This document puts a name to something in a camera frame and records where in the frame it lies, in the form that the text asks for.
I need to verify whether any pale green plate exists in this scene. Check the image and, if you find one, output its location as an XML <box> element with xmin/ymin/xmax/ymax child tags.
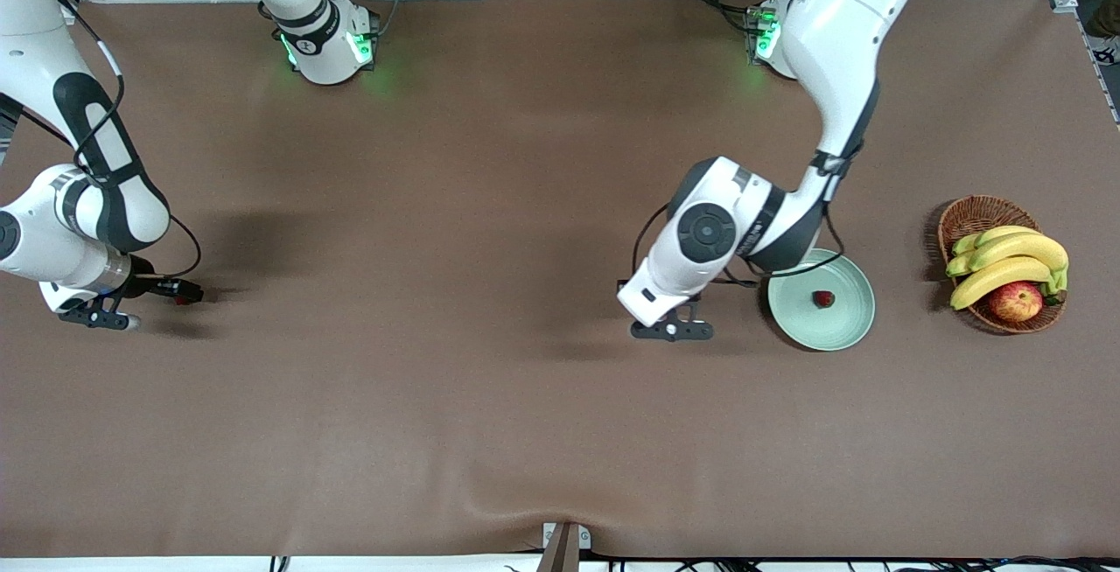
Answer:
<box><xmin>767</xmin><ymin>248</ymin><xmax>876</xmax><ymax>352</ymax></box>

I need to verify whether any brown table cloth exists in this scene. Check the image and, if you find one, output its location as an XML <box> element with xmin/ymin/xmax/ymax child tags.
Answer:
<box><xmin>0</xmin><ymin>0</ymin><xmax>1120</xmax><ymax>560</ymax></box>

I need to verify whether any brown metal bar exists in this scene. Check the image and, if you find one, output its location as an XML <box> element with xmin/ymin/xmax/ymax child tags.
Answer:
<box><xmin>535</xmin><ymin>525</ymin><xmax>581</xmax><ymax>572</ymax></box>

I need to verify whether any brown wicker basket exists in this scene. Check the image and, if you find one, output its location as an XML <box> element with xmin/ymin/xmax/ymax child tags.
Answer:
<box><xmin>937</xmin><ymin>195</ymin><xmax>1068</xmax><ymax>335</ymax></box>

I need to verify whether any small greenish yellow banana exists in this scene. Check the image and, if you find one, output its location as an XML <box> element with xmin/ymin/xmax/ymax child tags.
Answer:
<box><xmin>952</xmin><ymin>225</ymin><xmax>1040</xmax><ymax>257</ymax></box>

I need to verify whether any red apple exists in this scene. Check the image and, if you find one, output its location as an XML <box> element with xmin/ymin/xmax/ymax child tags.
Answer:
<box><xmin>989</xmin><ymin>282</ymin><xmax>1044</xmax><ymax>323</ymax></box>

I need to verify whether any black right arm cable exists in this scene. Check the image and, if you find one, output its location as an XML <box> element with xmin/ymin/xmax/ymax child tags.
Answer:
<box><xmin>24</xmin><ymin>0</ymin><xmax>220</xmax><ymax>280</ymax></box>

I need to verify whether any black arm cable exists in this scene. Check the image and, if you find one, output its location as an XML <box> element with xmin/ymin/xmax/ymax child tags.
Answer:
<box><xmin>24</xmin><ymin>0</ymin><xmax>220</xmax><ymax>280</ymax></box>
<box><xmin>632</xmin><ymin>203</ymin><xmax>846</xmax><ymax>286</ymax></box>

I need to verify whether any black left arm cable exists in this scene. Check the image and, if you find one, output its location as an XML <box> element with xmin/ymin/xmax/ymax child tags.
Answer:
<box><xmin>632</xmin><ymin>203</ymin><xmax>846</xmax><ymax>286</ymax></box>

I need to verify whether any silver metal bracket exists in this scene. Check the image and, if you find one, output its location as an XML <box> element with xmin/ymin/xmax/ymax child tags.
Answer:
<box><xmin>542</xmin><ymin>522</ymin><xmax>592</xmax><ymax>550</ymax></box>

